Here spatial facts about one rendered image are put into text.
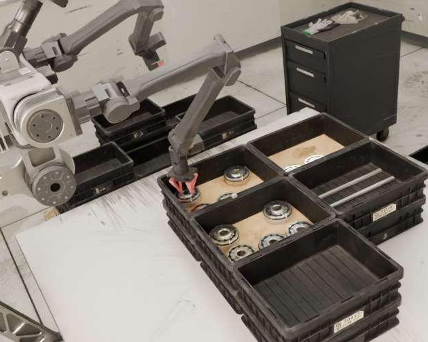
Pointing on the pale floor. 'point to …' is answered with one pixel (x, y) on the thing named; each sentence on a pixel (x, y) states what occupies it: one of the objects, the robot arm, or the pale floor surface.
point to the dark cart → (346, 68)
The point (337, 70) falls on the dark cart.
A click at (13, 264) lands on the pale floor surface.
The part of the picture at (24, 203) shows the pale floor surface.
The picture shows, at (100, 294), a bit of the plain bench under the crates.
